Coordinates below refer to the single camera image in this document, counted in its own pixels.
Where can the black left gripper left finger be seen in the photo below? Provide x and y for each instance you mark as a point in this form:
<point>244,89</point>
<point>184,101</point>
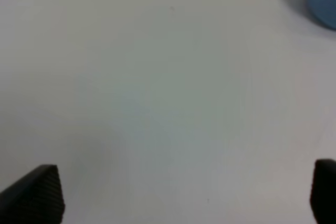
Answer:
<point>35,198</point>

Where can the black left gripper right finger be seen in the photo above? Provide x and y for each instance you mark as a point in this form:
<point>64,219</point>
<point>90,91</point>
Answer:
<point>322,198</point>

